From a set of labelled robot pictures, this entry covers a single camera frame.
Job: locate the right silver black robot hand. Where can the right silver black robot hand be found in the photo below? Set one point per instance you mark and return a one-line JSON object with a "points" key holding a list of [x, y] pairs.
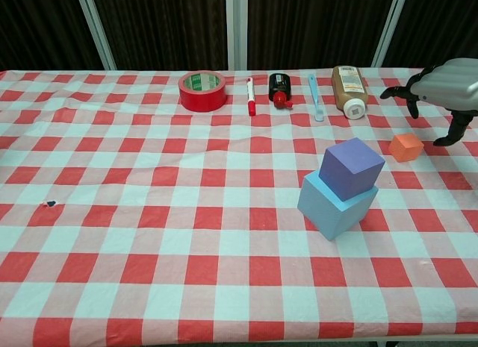
{"points": [[448, 86]]}

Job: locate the purple foam cube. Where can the purple foam cube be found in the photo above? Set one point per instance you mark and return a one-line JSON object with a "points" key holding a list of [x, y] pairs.
{"points": [[347, 168]]}

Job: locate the small orange foam cube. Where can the small orange foam cube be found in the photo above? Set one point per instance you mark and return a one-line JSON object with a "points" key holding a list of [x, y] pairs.
{"points": [[405, 147]]}

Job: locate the brown bottle white cap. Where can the brown bottle white cap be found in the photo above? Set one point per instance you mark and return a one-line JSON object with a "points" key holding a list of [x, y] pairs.
{"points": [[349, 89]]}

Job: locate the light blue toothbrush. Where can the light blue toothbrush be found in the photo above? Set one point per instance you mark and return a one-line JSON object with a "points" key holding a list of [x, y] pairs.
{"points": [[313, 93]]}

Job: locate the black bottle red cap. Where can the black bottle red cap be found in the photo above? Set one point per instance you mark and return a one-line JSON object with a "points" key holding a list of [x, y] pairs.
{"points": [[279, 84]]}

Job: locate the large blue foam cube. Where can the large blue foam cube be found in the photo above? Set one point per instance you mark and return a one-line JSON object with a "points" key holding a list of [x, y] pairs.
{"points": [[328, 212]]}

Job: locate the red white marker pen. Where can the red white marker pen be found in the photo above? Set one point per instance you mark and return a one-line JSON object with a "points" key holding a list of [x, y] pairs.
{"points": [[251, 97]]}

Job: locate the red tape roll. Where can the red tape roll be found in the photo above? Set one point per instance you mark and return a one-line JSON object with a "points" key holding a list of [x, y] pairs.
{"points": [[201, 100]]}

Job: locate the red white checkered tablecloth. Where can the red white checkered tablecloth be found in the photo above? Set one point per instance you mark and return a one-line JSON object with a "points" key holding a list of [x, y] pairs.
{"points": [[168, 212]]}

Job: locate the small dark cloth mark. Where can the small dark cloth mark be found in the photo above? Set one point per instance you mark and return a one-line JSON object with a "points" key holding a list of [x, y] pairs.
{"points": [[50, 203]]}

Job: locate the white partition frame post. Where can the white partition frame post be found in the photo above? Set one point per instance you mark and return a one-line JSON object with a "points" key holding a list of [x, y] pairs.
{"points": [[389, 26], [237, 26], [95, 30]]}

